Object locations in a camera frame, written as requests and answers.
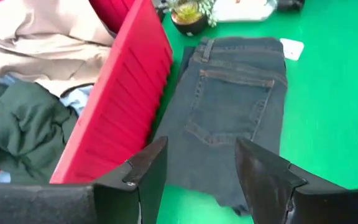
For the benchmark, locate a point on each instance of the small artificial potted plant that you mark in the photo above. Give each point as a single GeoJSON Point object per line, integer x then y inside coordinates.
{"type": "Point", "coordinates": [188, 15]}

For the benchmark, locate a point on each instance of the dark green garment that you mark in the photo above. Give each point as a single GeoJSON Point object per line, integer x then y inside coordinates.
{"type": "Point", "coordinates": [20, 124]}

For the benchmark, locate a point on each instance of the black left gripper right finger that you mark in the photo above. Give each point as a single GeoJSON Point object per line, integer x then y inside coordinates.
{"type": "Point", "coordinates": [266, 186]}

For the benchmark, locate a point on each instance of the dark blue denim jeans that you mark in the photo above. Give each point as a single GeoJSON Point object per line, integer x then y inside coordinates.
{"type": "Point", "coordinates": [222, 109]}

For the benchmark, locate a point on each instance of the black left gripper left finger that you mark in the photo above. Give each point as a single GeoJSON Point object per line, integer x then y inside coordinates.
{"type": "Point", "coordinates": [141, 186]}

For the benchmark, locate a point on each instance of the white paper tag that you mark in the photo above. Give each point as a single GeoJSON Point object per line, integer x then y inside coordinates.
{"type": "Point", "coordinates": [291, 49]}

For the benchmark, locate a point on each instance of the beige garment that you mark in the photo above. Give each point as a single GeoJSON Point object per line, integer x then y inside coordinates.
{"type": "Point", "coordinates": [42, 40]}

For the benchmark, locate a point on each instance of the orange and white card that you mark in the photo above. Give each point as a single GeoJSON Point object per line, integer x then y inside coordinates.
{"type": "Point", "coordinates": [244, 12]}

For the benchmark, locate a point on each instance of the green table mat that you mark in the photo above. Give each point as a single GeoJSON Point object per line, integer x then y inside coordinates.
{"type": "Point", "coordinates": [337, 109]}

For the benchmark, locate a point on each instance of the red plastic laundry bin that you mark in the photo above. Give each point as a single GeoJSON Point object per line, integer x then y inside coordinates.
{"type": "Point", "coordinates": [126, 109]}

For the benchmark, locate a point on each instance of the pale blue denim garment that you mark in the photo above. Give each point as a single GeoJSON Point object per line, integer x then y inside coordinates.
{"type": "Point", "coordinates": [76, 99]}

